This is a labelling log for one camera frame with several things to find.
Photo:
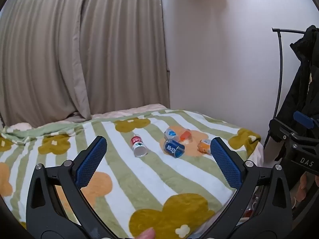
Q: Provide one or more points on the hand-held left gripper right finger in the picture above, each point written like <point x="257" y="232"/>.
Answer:
<point x="225" y="161"/>

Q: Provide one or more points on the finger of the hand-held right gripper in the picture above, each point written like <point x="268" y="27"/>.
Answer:
<point x="275" y="129"/>
<point x="302" y="119"/>

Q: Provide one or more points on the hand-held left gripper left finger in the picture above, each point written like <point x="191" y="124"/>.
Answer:
<point x="91" y="163"/>

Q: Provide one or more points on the orange label clear cup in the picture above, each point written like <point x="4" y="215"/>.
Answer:
<point x="204" y="146"/>

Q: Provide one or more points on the orange cap clear cup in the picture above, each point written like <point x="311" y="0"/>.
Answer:
<point x="185" y="135"/>

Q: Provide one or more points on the red label clear cup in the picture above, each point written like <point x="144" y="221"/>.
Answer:
<point x="137" y="144"/>

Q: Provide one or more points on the dark blue label clear cup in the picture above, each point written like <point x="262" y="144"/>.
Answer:
<point x="173" y="148"/>

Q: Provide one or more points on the light blue label clear cup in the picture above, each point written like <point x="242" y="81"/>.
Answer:
<point x="170" y="133"/>

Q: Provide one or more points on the person's left hand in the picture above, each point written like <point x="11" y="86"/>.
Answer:
<point x="147" y="234"/>

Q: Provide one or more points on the black jacket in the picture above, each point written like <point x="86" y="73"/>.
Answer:
<point x="304" y="84"/>

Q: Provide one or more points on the striped floral blanket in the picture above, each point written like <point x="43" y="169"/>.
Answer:
<point x="149" y="179"/>

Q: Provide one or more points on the black coat rack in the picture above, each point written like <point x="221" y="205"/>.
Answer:
<point x="281" y="54"/>

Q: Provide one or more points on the beige curtain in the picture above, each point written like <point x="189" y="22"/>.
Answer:
<point x="74" y="54"/>

